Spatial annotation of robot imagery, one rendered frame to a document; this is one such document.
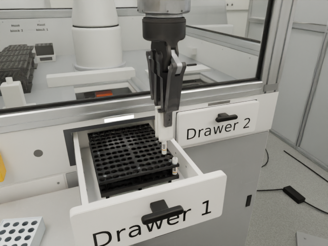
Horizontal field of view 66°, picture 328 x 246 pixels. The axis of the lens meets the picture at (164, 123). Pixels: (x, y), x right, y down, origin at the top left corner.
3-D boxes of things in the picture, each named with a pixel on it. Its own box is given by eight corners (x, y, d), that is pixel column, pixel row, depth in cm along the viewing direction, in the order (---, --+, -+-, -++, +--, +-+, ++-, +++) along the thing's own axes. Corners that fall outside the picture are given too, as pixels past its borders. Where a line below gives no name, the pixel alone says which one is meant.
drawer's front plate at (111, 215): (221, 215, 54) (227, 174, 49) (79, 261, 45) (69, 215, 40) (217, 210, 55) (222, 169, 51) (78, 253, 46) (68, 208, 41)
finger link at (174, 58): (172, 39, 45) (186, 41, 40) (172, 69, 47) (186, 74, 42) (159, 40, 44) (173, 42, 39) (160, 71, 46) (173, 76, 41)
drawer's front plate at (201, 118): (255, 131, 88) (260, 101, 83) (177, 147, 79) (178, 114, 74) (251, 129, 89) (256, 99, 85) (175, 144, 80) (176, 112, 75)
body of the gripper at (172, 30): (134, 14, 45) (137, 66, 49) (152, 17, 38) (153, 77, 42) (173, 13, 48) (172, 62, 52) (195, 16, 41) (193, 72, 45)
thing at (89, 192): (211, 206, 54) (213, 184, 52) (87, 244, 46) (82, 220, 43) (151, 126, 88) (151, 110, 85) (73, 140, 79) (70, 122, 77)
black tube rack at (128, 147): (178, 187, 60) (179, 164, 57) (102, 206, 54) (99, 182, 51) (149, 141, 78) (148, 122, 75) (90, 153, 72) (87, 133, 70)
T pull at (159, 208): (184, 214, 44) (184, 208, 43) (142, 226, 42) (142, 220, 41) (175, 200, 47) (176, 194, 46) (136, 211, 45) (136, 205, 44)
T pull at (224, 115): (237, 119, 78) (238, 115, 77) (216, 123, 76) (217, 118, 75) (231, 114, 81) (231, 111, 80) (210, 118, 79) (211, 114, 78)
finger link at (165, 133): (172, 107, 51) (173, 108, 50) (171, 137, 54) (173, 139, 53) (157, 109, 50) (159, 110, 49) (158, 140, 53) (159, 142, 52)
